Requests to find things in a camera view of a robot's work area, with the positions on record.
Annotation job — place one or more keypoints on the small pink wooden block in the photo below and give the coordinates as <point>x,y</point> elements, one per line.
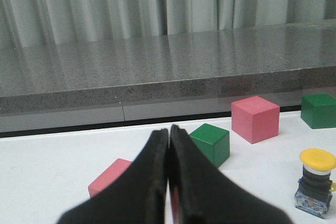
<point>108,176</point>

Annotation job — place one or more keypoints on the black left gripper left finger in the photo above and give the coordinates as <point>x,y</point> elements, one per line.
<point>137,196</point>

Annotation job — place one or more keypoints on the right green wooden cube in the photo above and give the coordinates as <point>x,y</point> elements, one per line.
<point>318,111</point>

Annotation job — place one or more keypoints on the green wooden cube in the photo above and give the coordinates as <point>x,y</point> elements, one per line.
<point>214,143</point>
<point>318,111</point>

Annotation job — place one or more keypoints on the grey stone ledge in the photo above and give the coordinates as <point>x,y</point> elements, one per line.
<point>124,80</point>

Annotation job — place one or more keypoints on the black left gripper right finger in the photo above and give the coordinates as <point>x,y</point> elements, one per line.
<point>200,193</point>

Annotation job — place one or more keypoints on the left green wooden cube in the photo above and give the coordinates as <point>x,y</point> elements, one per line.
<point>214,143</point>

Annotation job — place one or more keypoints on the tall pink wooden block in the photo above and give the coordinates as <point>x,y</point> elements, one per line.
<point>255,119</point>

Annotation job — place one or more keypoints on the yellow push button switch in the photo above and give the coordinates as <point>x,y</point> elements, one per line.
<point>315,187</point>

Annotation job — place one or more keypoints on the grey pleated curtain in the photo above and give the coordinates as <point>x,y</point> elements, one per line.
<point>26,23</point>

